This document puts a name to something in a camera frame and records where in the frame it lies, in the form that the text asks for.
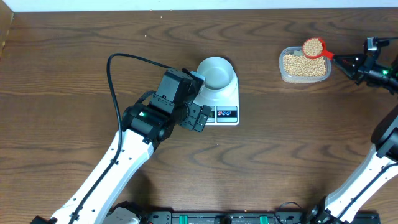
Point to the grey plastic bowl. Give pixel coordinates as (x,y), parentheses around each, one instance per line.
(218,72)

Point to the white digital kitchen scale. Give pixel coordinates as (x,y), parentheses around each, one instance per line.
(224,104)

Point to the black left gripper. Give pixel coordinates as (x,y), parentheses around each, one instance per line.
(193,111)

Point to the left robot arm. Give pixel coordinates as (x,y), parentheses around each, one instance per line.
(143,127)

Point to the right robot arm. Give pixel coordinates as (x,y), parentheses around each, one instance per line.
(380,165)

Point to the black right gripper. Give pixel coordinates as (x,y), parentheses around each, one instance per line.
(360,60)

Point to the clear plastic container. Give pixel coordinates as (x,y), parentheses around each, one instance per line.
(300,79)

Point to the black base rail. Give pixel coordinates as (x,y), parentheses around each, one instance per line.
(124,216)

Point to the red plastic measuring scoop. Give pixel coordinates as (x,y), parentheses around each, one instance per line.
(325,52)

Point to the soybeans in scoop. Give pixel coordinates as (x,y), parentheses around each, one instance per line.
(313,47)

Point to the soybeans in container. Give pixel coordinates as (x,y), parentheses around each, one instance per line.
(302,66)

